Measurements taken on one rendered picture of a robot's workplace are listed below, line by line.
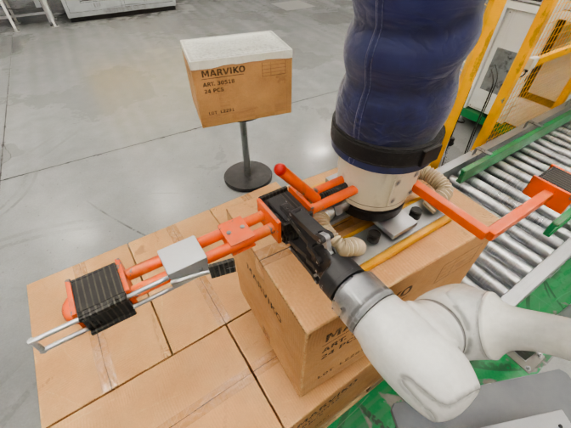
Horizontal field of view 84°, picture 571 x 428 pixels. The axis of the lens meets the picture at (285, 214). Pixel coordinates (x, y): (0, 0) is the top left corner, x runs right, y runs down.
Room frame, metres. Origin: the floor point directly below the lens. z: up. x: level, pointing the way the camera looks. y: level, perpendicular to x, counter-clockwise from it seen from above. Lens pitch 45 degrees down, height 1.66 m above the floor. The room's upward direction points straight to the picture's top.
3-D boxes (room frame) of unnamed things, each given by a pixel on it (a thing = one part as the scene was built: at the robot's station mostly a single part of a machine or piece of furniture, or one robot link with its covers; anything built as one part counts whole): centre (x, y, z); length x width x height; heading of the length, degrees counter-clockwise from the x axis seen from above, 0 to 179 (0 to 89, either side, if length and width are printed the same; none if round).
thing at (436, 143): (0.60, -0.21, 1.31); 0.23 x 0.23 x 0.04
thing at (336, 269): (0.33, -0.08, 1.20); 0.09 x 0.07 x 0.08; 34
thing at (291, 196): (0.46, 0.00, 1.20); 0.10 x 0.08 x 0.06; 33
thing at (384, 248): (0.52, -0.26, 1.09); 0.34 x 0.10 x 0.05; 123
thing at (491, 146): (1.67, -1.25, 0.50); 2.31 x 0.05 x 0.19; 124
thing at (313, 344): (0.59, -0.20, 0.87); 0.60 x 0.40 x 0.40; 120
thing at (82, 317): (0.26, 0.22, 1.20); 0.31 x 0.03 x 0.05; 123
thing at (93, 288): (0.28, 0.30, 1.20); 0.08 x 0.07 x 0.05; 123
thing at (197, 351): (0.63, 0.27, 0.34); 1.20 x 1.00 x 0.40; 124
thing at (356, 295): (0.26, -0.12, 1.20); 0.09 x 0.06 x 0.09; 124
